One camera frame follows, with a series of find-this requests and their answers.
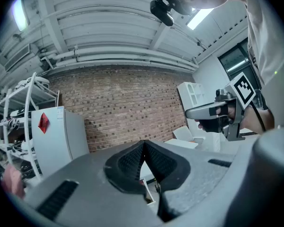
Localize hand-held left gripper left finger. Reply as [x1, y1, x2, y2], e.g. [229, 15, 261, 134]
[105, 140, 145, 195]

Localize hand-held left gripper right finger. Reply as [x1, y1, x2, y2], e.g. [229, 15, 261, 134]
[143, 140, 192, 197]

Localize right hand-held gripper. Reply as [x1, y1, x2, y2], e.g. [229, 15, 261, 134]
[185, 71, 257, 142]

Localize person's right forearm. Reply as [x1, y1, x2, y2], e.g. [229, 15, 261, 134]
[240, 105, 275, 135]

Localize person's right hand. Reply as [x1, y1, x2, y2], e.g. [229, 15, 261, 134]
[195, 105, 237, 133]

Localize person's left hand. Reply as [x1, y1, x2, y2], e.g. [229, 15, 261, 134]
[0, 164, 26, 200]

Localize dark framed window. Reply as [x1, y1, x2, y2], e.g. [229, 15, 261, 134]
[218, 37, 262, 91]

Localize white low table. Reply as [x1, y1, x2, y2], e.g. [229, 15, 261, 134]
[164, 138, 199, 150]

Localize white arched cabinet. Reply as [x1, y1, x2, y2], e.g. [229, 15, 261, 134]
[177, 81, 206, 138]

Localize person's white shirt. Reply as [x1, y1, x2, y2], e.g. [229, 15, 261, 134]
[242, 0, 284, 130]

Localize white refrigerator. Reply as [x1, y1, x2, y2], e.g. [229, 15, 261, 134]
[30, 106, 90, 177]

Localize white blue refrigerator label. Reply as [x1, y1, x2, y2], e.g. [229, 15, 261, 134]
[56, 106, 65, 122]

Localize rectangular ceiling light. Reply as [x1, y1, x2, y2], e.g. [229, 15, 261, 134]
[186, 7, 215, 31]

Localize red diamond paper decoration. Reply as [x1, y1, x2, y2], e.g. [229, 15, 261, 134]
[37, 112, 50, 134]

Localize white ceiling pipes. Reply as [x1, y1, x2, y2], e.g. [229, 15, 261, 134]
[39, 45, 200, 72]

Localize white round stool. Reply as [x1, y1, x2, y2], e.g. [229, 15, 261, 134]
[16, 76, 50, 90]

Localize white metal shelf rack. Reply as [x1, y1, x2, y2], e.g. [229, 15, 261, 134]
[0, 71, 61, 182]

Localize rounded ceiling light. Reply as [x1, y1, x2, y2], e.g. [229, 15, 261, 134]
[12, 0, 30, 32]

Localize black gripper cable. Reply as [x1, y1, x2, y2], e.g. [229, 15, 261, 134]
[250, 102, 267, 132]

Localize black head camera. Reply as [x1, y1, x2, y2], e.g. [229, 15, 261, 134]
[150, 0, 175, 27]

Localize white air duct unit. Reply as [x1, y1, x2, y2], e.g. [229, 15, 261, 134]
[4, 43, 40, 72]

